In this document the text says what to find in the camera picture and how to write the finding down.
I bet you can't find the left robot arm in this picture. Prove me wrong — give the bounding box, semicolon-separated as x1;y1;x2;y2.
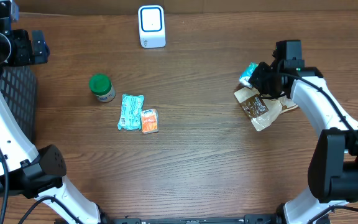
0;1;109;223

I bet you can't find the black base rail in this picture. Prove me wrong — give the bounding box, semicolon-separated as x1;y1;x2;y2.
101;214;286;224

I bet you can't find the white barcode scanner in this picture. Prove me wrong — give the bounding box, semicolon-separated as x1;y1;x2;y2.
138;5;166;49

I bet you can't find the long teal wipes pack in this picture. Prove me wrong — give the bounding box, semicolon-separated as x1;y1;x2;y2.
117;94;144;131

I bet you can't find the grey plastic mesh basket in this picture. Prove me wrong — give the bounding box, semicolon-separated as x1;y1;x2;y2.
0;66;38;142

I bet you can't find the right black cable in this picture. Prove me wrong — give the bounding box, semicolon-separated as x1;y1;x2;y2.
275;58;358;224

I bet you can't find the orange tissue pack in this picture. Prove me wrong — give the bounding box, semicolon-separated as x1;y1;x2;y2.
140;109;158;134

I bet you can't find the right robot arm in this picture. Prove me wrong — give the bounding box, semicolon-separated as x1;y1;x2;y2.
244;40;358;223

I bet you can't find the green capped plastic bottle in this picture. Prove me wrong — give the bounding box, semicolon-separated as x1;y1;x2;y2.
89;73;116;103

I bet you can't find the brown white snack bag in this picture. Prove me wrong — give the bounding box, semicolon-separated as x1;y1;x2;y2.
234;87;298;131

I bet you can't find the teal tissue pack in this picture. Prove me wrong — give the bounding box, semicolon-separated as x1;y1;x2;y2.
239;63;258;88

